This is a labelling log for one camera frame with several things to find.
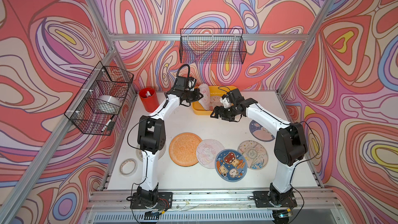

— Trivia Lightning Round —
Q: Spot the red cylindrical cup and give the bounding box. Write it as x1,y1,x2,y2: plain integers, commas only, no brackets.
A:
138,88,160,113

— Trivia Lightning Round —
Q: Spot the pink bunny coaster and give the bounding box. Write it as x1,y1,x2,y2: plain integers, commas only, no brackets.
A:
209,95,223,111

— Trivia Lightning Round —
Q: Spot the beige wave pattern coaster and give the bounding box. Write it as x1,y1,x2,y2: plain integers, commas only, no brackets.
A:
238,140,268,170

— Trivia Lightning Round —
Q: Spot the pink unicorn coaster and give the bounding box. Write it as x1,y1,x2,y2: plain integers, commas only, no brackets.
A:
196,139,225,169

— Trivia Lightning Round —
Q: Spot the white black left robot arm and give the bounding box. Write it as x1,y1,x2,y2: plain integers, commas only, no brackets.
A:
137,76,203,193

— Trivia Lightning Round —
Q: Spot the pink rainbow horse coaster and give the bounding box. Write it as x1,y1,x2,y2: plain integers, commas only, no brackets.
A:
198,84,210,111

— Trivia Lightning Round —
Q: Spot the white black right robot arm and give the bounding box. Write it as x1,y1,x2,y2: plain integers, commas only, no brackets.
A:
210,89,308,194

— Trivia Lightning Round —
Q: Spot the blue toast cartoon coaster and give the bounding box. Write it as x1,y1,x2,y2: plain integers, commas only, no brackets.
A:
215,149,248,183

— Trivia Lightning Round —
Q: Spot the black wire basket on back wall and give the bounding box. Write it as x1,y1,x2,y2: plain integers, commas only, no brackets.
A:
179,27,247,64

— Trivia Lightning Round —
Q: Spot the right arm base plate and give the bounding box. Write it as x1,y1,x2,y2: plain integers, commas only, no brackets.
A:
252,188,297,208

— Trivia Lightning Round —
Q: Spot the white marker in basket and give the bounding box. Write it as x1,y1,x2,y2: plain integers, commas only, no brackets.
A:
101,115,115,132

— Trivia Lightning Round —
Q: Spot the clear tape roll on table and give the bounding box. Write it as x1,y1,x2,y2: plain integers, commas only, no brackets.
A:
119,158,137,176

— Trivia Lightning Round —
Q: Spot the yellow plastic storage box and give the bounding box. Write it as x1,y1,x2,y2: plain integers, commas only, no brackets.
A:
191,86,236,116

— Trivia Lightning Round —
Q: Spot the orange waffle pattern coaster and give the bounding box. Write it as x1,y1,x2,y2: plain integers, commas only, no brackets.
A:
169,132,202,167

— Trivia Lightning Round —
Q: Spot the silver tape roll in basket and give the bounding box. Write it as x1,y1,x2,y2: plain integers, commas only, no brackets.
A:
94,95,121,115

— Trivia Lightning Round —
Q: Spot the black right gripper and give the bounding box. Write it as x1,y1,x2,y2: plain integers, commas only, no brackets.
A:
210,104,240,121

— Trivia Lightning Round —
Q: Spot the black wire basket on wall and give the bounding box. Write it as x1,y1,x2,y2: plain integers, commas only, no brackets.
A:
64,62,134,136
179,27,247,64

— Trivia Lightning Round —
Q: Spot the purple space bunny coaster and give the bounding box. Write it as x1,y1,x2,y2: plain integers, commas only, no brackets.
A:
249,120,275,142

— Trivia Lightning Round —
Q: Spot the beige cat coaster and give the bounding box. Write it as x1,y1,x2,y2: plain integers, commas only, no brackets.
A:
135,144,167,162

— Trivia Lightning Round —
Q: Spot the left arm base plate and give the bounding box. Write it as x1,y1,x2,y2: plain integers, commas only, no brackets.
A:
126,191,173,210

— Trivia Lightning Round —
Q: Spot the black wire basket on left wall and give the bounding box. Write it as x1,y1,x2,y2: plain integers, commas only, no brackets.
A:
64,62,134,136

